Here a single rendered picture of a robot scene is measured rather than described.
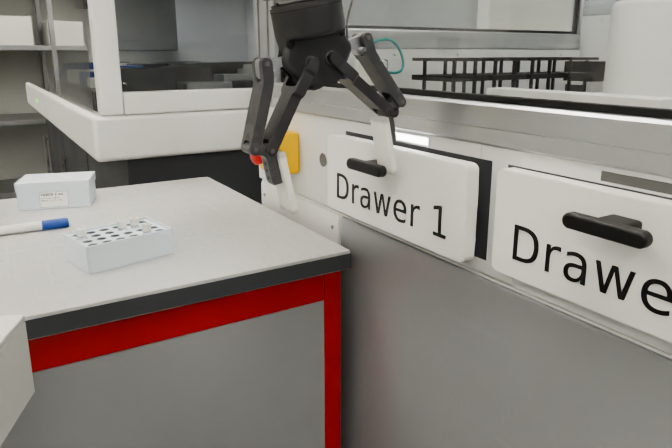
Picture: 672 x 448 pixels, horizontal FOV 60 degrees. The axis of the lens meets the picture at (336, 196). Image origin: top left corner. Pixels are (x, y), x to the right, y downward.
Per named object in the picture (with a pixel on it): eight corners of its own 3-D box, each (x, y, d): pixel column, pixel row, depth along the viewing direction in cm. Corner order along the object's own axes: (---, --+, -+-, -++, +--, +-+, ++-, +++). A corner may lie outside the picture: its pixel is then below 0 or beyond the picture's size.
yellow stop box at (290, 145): (273, 176, 98) (272, 134, 97) (256, 169, 104) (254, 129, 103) (300, 173, 101) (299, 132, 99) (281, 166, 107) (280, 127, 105)
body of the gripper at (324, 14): (284, 2, 55) (304, 98, 58) (358, -13, 59) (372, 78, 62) (252, 7, 61) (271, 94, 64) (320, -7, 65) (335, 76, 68)
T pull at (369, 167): (379, 178, 69) (379, 167, 68) (345, 168, 75) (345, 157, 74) (403, 175, 70) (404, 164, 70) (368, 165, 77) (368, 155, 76)
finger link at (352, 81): (309, 60, 64) (316, 49, 64) (375, 116, 70) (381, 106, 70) (327, 60, 60) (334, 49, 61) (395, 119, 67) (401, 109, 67)
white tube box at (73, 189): (17, 211, 107) (13, 183, 106) (28, 199, 115) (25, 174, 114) (91, 206, 110) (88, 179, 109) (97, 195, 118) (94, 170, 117)
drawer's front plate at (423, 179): (462, 264, 63) (468, 165, 61) (327, 206, 87) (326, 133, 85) (474, 261, 64) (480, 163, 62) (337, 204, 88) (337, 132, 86)
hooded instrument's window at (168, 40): (96, 115, 131) (74, -106, 120) (28, 82, 279) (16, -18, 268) (469, 96, 189) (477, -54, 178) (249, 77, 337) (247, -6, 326)
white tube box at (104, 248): (88, 274, 76) (85, 247, 75) (65, 258, 82) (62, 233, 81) (174, 253, 84) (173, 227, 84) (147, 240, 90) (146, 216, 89)
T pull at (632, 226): (644, 251, 43) (646, 234, 43) (559, 227, 50) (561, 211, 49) (671, 243, 45) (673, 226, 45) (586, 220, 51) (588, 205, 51)
